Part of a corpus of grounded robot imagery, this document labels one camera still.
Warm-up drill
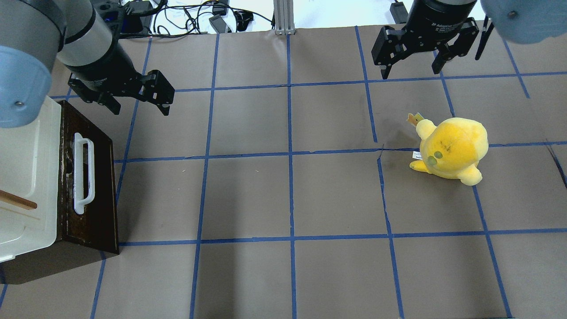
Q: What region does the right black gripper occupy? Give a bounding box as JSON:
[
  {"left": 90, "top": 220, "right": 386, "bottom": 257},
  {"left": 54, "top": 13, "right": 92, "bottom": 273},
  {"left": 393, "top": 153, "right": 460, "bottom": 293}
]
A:
[{"left": 371, "top": 0, "right": 479, "bottom": 80}]

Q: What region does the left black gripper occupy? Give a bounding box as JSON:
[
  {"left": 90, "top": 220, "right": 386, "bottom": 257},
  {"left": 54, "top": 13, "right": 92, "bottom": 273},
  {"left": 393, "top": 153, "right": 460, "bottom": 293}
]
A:
[{"left": 67, "top": 66, "right": 175, "bottom": 117}]

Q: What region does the white drawer handle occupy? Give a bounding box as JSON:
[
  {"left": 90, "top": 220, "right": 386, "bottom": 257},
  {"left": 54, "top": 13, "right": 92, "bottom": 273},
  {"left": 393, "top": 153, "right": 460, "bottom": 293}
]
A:
[{"left": 73, "top": 132, "right": 96, "bottom": 215}]

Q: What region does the dark brown wooden drawer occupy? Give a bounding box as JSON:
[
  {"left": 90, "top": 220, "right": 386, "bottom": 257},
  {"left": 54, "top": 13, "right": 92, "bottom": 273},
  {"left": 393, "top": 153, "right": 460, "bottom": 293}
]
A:
[{"left": 57, "top": 100, "right": 119, "bottom": 255}]

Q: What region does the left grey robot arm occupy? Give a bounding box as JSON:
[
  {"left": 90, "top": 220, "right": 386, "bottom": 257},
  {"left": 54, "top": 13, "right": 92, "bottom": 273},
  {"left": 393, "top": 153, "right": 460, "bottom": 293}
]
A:
[{"left": 0, "top": 0, "right": 175, "bottom": 128}]

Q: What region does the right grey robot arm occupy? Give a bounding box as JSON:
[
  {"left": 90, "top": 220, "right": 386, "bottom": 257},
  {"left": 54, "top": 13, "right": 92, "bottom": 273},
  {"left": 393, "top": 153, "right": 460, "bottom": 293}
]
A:
[{"left": 371, "top": 0, "right": 567, "bottom": 79}]

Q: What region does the yellow plush dinosaur toy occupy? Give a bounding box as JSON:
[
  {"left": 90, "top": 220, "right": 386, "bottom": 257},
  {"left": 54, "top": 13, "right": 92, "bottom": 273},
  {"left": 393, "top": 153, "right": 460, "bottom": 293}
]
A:
[{"left": 408, "top": 113, "right": 489, "bottom": 186}]

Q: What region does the black power adapter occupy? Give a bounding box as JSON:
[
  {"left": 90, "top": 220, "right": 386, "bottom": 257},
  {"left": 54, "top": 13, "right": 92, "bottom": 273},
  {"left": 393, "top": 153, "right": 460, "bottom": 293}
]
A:
[{"left": 209, "top": 15, "right": 233, "bottom": 34}]

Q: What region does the wooden stick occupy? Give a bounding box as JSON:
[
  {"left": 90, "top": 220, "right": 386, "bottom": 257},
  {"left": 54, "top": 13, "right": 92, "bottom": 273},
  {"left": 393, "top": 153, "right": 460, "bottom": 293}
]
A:
[{"left": 0, "top": 190, "right": 37, "bottom": 210}]

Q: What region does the black cable bundle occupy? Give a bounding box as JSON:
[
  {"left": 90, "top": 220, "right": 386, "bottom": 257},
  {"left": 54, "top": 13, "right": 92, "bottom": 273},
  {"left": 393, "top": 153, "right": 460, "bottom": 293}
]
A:
[{"left": 93, "top": 0, "right": 273, "bottom": 38}]

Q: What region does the aluminium frame post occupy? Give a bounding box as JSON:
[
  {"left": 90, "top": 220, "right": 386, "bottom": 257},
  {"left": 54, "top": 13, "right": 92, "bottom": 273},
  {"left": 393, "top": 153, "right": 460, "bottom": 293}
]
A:
[{"left": 273, "top": 0, "right": 296, "bottom": 35}]

